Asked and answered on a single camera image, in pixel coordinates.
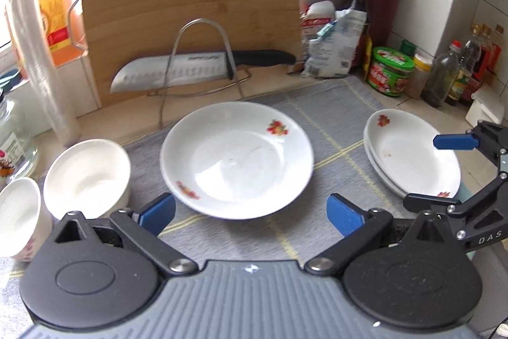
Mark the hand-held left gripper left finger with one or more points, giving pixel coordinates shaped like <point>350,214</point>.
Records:
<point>158,212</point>

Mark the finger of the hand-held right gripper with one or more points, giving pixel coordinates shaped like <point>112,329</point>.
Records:
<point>428,200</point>
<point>456,142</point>

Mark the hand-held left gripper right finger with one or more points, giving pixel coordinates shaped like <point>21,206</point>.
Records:
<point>343,214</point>

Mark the white floral plate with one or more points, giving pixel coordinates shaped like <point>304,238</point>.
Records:
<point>238,164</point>
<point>382,178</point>
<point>408,160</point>

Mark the white floral bowl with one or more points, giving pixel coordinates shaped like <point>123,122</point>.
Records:
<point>18,220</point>
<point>87,176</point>

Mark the white plastic box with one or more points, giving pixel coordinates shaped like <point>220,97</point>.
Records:
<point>482,106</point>

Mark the bottle green yellow label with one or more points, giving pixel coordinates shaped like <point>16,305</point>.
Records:
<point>462,81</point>

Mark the clear bottle red cap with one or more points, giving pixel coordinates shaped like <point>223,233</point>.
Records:
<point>444,77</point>

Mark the small yellow lid jar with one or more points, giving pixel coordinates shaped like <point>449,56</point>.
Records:
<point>418,77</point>

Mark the green lid sauce jar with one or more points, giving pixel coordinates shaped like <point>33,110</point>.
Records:
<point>391,73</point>

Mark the red liquid bottle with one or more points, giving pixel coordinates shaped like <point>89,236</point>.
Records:
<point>497,49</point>
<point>485,49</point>

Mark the grey and teal checked towel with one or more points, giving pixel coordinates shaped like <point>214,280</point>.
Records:
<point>341,112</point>

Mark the green cap jar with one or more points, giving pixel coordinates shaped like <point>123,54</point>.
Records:
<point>407,45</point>

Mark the dark red knife block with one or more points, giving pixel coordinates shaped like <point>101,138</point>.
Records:
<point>385,5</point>

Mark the crumpled white printed bag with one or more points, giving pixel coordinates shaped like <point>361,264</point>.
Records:
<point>333,45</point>

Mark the glass jar yellow lid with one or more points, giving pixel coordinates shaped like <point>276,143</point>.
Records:
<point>12,140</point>

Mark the dark sauce bottle red label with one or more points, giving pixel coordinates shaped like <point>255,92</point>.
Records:
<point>359,1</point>

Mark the red and white bag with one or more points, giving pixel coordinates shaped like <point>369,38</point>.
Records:
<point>315,15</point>

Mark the tall plastic wrap roll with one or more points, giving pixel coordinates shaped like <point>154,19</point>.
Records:
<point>39,57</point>

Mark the teal dish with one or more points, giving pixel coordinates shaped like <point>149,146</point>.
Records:
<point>10,79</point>

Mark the large orange oil bottle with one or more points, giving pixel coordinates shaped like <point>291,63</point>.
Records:
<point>55,17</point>

